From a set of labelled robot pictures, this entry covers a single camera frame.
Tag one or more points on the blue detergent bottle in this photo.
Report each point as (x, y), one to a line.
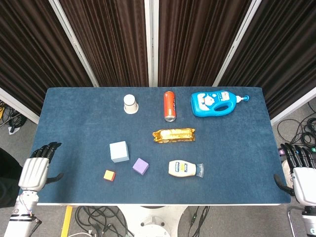
(205, 103)

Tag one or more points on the white partition base rail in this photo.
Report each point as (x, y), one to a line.
(293, 107)
(17, 105)

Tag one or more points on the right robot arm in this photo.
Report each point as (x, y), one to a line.
(310, 219)

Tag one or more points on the black power strip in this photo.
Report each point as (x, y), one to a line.
(281, 151)

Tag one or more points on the white paper cup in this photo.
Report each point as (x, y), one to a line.
(130, 105)

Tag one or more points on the yellow floor tape strip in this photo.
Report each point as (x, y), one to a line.
(66, 221)

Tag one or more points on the mayonnaise squeeze bottle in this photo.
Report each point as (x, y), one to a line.
(181, 168)

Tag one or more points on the gold biscuit packet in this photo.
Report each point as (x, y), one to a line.
(174, 135)

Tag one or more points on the large light blue cube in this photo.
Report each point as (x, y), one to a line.
(119, 151)

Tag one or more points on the medium purple cube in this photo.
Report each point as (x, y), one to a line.
(140, 166)

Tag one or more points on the white sneaker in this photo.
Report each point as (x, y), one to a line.
(287, 170)

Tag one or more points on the metal chair frame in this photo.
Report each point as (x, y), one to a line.
(291, 217)

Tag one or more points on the dark brown pleated partition panel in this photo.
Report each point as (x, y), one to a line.
(284, 49)
(111, 37)
(197, 37)
(29, 49)

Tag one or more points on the small orange yellow cube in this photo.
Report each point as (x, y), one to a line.
(109, 175)

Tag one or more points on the person black trousers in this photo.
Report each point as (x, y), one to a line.
(10, 177)

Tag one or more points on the white partition post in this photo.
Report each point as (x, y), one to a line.
(151, 37)
(236, 44)
(74, 44)

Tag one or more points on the orange drink can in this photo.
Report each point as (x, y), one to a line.
(169, 106)

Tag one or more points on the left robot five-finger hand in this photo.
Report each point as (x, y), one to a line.
(33, 172)

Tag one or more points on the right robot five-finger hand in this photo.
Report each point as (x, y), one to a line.
(306, 182)

